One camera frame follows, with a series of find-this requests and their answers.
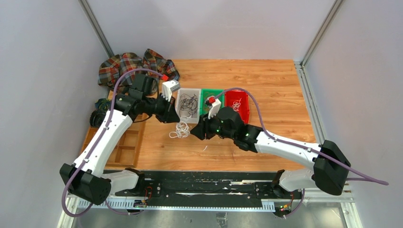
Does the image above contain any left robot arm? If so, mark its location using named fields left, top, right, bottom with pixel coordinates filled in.
left=59, top=74, right=180, bottom=205

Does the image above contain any white plastic bin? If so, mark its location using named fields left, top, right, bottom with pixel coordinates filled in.
left=175, top=88, right=201, bottom=124

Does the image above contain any black cable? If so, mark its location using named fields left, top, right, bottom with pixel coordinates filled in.
left=177, top=93, right=199, bottom=120

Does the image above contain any green plastic bin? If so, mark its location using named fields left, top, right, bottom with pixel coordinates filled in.
left=199, top=88, right=224, bottom=115

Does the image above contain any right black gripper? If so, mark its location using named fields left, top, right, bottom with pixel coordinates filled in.
left=190, top=110, right=235, bottom=141

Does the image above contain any green patterned fabric roll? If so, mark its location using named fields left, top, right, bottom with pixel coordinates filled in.
left=95, top=98, right=112, bottom=112

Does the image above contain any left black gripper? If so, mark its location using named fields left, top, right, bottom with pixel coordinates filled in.
left=143, top=93, right=181, bottom=124

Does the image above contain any aluminium front rail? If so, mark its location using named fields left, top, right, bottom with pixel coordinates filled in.
left=66, top=180, right=355, bottom=219

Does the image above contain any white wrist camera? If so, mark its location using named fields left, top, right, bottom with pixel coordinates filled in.
left=205, top=96, right=221, bottom=119
left=162, top=80, right=181, bottom=102

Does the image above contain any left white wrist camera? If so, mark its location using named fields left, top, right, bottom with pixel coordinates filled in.
left=162, top=80, right=181, bottom=102

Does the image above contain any plaid cloth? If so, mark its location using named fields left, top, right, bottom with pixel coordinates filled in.
left=97, top=48, right=180, bottom=90

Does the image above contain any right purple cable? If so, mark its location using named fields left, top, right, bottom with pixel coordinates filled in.
left=205, top=87, right=390, bottom=219

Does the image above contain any right aluminium frame post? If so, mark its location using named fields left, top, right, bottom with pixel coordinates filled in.
left=300, top=0, right=344, bottom=68

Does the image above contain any dark fabric roll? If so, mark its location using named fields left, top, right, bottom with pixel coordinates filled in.
left=89, top=110, right=106, bottom=128

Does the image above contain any left aluminium frame post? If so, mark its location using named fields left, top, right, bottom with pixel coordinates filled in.
left=78, top=0, right=115, bottom=57

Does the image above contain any red plastic bin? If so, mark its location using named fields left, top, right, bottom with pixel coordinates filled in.
left=224, top=90, right=250, bottom=124

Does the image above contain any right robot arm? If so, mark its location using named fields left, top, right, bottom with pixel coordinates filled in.
left=190, top=107, right=351, bottom=198

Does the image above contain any aluminium frame post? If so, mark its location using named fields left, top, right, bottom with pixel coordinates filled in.
left=78, top=0, right=115, bottom=57
left=300, top=0, right=344, bottom=68

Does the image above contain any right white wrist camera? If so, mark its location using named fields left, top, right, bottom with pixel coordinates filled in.
left=205, top=96, right=221, bottom=119

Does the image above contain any wooden compartment tray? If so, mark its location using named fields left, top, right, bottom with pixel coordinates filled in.
left=81, top=91, right=150, bottom=168

